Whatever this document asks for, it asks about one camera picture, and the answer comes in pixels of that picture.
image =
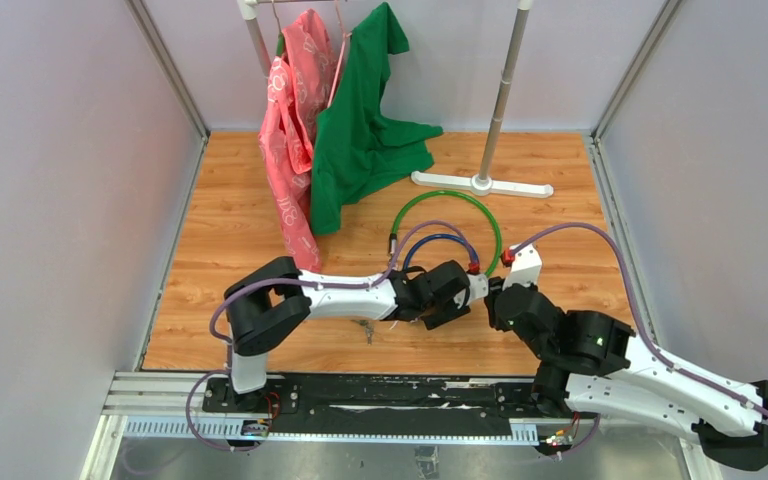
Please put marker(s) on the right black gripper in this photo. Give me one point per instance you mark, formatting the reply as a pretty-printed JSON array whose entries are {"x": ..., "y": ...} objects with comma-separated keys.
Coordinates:
[{"x": 495, "y": 285}]

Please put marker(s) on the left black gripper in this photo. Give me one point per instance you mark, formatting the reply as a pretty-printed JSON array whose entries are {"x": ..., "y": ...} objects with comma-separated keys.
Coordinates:
[{"x": 457, "y": 309}]

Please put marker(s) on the blue cable lock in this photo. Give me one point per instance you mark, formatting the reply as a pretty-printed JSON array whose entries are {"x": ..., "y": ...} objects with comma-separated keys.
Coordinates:
[{"x": 435, "y": 246}]

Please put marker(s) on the green cable lock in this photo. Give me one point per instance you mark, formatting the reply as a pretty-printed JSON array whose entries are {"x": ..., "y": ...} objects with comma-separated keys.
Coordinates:
[{"x": 444, "y": 211}]

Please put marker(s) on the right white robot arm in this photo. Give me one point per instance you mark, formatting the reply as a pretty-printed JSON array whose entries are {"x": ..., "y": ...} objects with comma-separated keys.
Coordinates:
[{"x": 593, "y": 363}]

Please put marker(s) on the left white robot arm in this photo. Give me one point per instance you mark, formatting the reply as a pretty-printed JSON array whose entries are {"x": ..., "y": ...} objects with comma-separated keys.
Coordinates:
[{"x": 264, "y": 308}]

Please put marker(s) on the white clothes rack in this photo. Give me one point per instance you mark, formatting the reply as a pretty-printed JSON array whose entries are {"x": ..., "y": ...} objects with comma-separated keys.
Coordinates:
[{"x": 481, "y": 183}]

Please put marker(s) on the right circuit board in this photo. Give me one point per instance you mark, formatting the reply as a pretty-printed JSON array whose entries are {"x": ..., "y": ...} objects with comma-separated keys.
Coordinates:
[{"x": 563, "y": 439}]

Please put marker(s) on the circuit board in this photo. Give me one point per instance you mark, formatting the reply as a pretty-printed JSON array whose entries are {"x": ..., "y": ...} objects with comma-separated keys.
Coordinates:
[
  {"x": 262, "y": 427},
  {"x": 563, "y": 439}
]

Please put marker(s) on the green t-shirt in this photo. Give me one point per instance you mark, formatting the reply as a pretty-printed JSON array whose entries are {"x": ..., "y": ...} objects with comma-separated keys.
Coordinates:
[{"x": 359, "y": 150}]

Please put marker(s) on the left circuit board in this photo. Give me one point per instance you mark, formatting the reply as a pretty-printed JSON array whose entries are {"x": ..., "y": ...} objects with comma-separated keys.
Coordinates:
[{"x": 262, "y": 427}]

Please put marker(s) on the pink patterned garment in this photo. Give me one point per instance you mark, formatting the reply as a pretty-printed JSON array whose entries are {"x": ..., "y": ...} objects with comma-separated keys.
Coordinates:
[{"x": 298, "y": 86}]

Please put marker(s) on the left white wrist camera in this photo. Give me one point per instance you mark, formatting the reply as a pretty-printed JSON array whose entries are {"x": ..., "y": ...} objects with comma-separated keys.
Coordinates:
[{"x": 478, "y": 287}]

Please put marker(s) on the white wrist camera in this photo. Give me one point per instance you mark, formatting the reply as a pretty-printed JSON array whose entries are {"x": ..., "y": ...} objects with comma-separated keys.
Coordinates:
[
  {"x": 524, "y": 266},
  {"x": 478, "y": 287}
]

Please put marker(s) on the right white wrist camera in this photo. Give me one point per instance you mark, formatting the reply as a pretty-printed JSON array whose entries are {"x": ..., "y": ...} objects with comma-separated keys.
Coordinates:
[{"x": 524, "y": 266}]

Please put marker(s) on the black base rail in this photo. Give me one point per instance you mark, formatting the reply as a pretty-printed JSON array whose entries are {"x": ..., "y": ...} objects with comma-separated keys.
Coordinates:
[{"x": 400, "y": 408}]

